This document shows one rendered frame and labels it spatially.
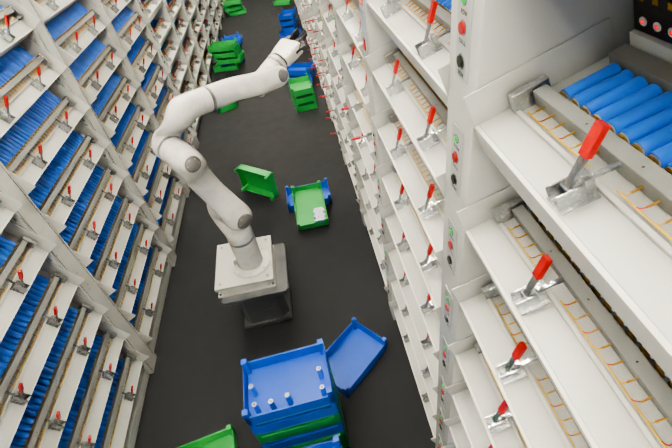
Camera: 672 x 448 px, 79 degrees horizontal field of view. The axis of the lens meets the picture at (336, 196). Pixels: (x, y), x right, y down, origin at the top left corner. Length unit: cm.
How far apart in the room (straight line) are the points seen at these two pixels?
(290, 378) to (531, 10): 138
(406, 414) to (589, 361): 142
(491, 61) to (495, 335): 48
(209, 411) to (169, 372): 32
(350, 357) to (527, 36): 173
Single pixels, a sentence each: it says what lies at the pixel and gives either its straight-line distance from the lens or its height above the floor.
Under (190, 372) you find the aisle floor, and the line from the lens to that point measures 228.
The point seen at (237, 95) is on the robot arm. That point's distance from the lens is 157.
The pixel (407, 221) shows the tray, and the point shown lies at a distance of 130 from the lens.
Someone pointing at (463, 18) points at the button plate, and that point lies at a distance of 58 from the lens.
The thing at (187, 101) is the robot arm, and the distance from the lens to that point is 148.
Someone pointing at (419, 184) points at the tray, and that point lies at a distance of 111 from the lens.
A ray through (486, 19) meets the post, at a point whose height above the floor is 164.
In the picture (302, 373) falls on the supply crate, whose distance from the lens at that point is 162.
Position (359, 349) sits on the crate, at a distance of 209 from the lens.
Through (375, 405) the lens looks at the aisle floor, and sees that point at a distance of 197.
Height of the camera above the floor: 181
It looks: 39 degrees down
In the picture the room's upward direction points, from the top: 10 degrees counter-clockwise
